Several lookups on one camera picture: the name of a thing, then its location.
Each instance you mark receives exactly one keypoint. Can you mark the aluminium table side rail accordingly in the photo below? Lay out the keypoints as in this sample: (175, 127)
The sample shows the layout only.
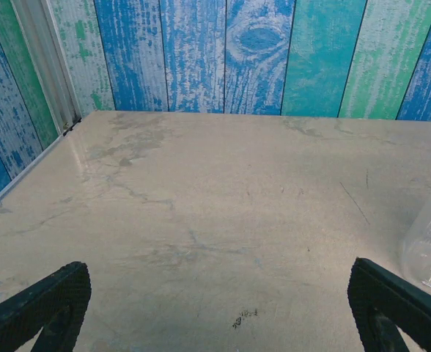
(21, 176)

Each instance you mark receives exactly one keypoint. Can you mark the clear bottle with green label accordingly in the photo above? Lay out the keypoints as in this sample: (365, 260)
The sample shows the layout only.
(428, 249)

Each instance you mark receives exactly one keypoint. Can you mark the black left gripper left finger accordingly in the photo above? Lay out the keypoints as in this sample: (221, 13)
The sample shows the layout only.
(65, 293)

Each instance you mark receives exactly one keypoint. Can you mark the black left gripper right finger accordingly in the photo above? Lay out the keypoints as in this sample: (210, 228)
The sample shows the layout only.
(369, 293)

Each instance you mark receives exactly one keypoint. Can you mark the aluminium corner post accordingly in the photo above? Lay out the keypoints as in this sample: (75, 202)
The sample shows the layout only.
(50, 66)

